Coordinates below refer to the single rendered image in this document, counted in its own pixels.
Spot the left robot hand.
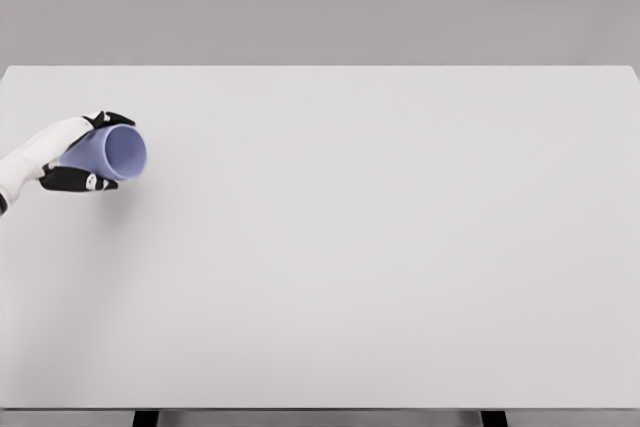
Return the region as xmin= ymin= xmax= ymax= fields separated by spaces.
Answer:
xmin=20 ymin=110 xmax=137 ymax=193

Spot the lavender plastic cup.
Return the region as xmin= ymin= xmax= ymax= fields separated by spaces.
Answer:
xmin=58 ymin=123 xmax=149 ymax=183

